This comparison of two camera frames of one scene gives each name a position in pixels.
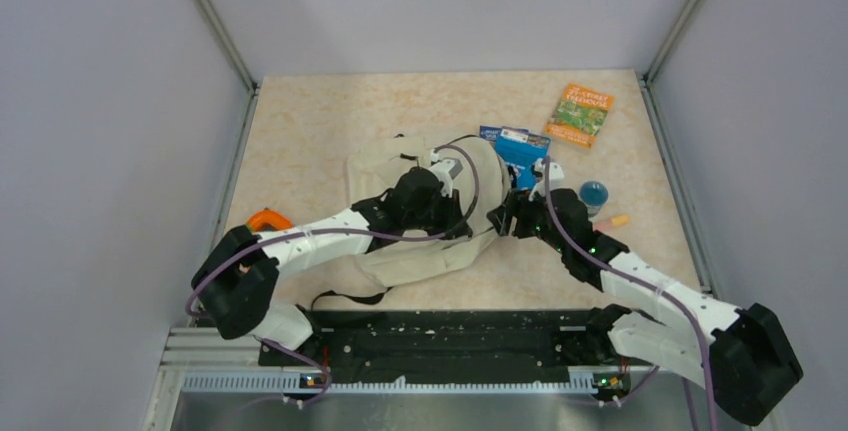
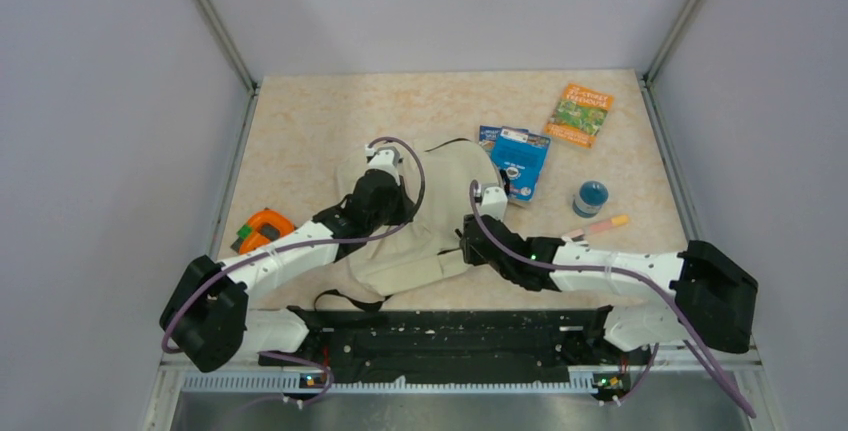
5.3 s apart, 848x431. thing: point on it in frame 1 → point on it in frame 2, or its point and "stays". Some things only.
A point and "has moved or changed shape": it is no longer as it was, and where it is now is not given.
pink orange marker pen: [614, 221] stays
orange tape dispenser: [267, 215] stays
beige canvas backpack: [472, 166] has moved or changed shape
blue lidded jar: [593, 194] stays
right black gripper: [515, 205] → [471, 254]
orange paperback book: [580, 114] stays
